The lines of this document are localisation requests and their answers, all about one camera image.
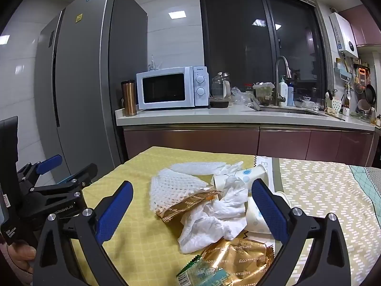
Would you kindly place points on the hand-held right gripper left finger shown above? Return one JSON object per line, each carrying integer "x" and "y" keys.
{"x": 116, "y": 214}

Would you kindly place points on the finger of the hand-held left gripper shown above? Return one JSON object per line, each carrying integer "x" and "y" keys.
{"x": 49, "y": 162}
{"x": 84, "y": 172}

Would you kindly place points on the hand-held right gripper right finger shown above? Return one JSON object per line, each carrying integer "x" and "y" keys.
{"x": 268, "y": 211}

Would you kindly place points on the white paper cup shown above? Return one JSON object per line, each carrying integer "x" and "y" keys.
{"x": 256, "y": 214}
{"x": 250, "y": 174}

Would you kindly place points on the white tissue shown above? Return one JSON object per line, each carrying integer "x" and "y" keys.
{"x": 214, "y": 220}

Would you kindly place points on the large gold wrapper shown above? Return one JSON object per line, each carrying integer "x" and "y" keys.
{"x": 238, "y": 259}

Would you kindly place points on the white foam fruit net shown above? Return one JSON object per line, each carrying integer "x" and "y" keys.
{"x": 172, "y": 190}

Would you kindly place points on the small gold wrapper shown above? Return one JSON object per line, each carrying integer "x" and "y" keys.
{"x": 178, "y": 207}

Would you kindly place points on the white cupcake liner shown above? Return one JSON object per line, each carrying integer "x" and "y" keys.
{"x": 196, "y": 168}

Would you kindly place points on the clear green-edged wrapper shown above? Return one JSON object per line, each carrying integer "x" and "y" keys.
{"x": 196, "y": 271}

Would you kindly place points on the person's left hand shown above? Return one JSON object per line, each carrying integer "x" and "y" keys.
{"x": 22, "y": 251}

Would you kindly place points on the yellow tablecloth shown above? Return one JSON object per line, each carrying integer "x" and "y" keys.
{"x": 143, "y": 178}

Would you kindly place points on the beige patterned cloth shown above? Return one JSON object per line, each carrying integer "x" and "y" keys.
{"x": 321, "y": 190}

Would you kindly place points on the copper travel tumbler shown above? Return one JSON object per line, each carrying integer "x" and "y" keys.
{"x": 129, "y": 101}

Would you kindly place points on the grey refrigerator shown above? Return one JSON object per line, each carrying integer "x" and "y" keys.
{"x": 89, "y": 80}

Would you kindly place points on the teal checked cloth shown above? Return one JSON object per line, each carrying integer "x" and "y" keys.
{"x": 364, "y": 178}

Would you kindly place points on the steel sink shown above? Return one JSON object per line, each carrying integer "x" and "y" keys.
{"x": 297, "y": 111}

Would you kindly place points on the kitchen counter with cabinets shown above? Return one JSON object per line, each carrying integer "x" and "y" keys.
{"x": 190, "y": 141}

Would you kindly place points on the plastic bag of food scraps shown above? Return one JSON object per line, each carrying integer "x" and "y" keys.
{"x": 263, "y": 93}

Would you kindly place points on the clear plastic bags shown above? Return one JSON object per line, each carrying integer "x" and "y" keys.
{"x": 241, "y": 96}

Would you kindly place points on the blue bottle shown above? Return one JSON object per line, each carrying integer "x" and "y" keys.
{"x": 290, "y": 95}

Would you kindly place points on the dark food container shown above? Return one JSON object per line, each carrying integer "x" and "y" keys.
{"x": 218, "y": 103}

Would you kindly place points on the white pump bottle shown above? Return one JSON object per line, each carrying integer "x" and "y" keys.
{"x": 283, "y": 92}

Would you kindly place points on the white dotted holder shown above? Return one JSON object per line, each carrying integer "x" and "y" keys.
{"x": 336, "y": 105}

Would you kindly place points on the glass pitcher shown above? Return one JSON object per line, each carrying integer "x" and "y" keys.
{"x": 221, "y": 88}

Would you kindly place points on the white microwave oven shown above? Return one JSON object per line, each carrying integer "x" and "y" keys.
{"x": 190, "y": 89}

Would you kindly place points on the steel kitchen faucet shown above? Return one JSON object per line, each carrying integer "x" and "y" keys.
{"x": 278, "y": 74}

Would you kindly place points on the black frying pan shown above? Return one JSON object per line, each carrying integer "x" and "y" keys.
{"x": 370, "y": 93}

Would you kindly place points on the dark window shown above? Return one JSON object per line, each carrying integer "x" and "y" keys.
{"x": 238, "y": 35}

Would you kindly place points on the white water heater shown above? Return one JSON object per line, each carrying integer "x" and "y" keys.
{"x": 343, "y": 34}

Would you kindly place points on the teal wall shelf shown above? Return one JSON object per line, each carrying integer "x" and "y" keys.
{"x": 342, "y": 73}

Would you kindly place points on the pink wall cabinet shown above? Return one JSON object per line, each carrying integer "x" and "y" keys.
{"x": 366, "y": 26}

